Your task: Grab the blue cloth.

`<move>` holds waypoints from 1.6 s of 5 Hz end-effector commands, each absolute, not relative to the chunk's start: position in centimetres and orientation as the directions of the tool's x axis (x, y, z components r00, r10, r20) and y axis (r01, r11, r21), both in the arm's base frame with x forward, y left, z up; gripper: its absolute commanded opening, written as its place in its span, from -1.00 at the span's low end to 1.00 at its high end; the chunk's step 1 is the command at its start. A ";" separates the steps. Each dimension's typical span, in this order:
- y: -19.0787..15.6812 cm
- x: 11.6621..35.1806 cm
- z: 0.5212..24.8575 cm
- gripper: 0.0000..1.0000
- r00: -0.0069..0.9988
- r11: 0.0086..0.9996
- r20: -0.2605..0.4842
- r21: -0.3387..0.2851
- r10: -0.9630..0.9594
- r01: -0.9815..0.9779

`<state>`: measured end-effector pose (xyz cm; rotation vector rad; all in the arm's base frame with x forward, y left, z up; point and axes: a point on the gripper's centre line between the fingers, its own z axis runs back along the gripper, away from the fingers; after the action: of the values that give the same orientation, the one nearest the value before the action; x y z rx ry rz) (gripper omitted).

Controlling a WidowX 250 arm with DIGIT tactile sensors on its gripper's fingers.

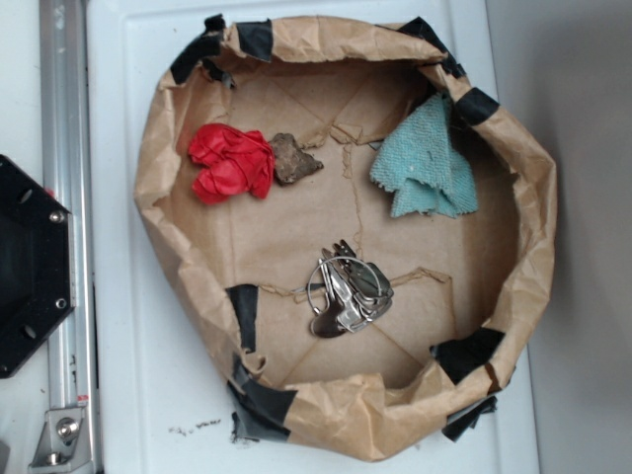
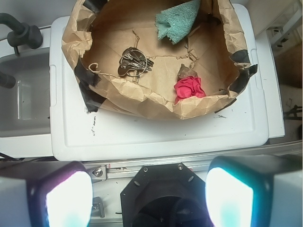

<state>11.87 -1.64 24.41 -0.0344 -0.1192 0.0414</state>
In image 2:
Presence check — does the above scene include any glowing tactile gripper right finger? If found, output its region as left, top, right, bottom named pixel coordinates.
left=205, top=155, right=303, bottom=227

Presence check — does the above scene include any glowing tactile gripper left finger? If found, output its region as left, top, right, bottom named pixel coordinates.
left=0, top=161, right=93, bottom=227

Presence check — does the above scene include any crumpled red cloth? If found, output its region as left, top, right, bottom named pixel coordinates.
left=174, top=76, right=206, bottom=103

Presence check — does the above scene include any teal blue woven cloth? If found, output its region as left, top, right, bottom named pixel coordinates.
left=155, top=0, right=201, bottom=44

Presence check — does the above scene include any white plastic bin lid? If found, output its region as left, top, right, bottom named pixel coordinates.
left=50, top=17, right=269, bottom=161

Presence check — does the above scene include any small brown rock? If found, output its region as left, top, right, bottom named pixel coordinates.
left=178, top=64, right=198, bottom=80

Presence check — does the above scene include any brown paper bag tray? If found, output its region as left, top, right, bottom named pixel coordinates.
left=62, top=0, right=258, bottom=120

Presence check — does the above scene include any bunch of metal keys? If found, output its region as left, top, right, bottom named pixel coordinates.
left=117, top=47, right=154, bottom=78

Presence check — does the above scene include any aluminium extrusion rail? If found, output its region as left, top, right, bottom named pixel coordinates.
left=83, top=153, right=303, bottom=182

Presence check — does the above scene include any black octagonal mount plate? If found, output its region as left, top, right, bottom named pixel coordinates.
left=120, top=166, right=213, bottom=227

